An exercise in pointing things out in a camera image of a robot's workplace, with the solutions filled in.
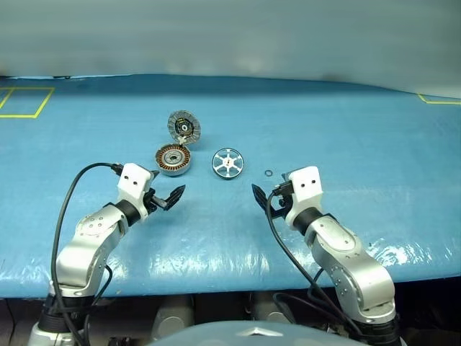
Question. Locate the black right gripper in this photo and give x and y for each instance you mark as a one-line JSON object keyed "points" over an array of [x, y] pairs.
{"points": [[282, 203]]}

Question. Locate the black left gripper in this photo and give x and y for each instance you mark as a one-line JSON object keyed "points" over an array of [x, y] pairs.
{"points": [[155, 202]]}

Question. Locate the silver spoked rotor cap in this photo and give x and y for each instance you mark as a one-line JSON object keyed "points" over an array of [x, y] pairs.
{"points": [[228, 163]]}

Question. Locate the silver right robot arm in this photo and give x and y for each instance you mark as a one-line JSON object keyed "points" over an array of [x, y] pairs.
{"points": [[353, 266]]}

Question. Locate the motor stator with copper windings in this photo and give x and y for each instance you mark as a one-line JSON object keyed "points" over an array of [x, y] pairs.
{"points": [[173, 160]]}

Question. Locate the grey finned motor cover disc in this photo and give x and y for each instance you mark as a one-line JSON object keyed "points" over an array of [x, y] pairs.
{"points": [[184, 126]]}

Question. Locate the blue plastic table cover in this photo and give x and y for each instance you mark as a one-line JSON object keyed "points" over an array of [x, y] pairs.
{"points": [[324, 137]]}

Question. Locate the grey rounded shape under table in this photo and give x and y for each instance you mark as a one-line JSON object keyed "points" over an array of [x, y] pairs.
{"points": [[174, 317], [268, 306]]}

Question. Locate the grey robot torso with emblem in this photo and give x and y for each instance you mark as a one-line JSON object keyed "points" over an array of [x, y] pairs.
{"points": [[248, 333]]}

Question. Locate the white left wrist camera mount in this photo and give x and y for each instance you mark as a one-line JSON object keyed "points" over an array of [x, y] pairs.
{"points": [[134, 180]]}

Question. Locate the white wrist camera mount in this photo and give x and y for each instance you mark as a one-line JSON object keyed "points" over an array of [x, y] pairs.
{"points": [[306, 187], [134, 180]]}

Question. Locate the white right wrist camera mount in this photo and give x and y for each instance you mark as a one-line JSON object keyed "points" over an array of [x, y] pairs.
{"points": [[306, 187]]}

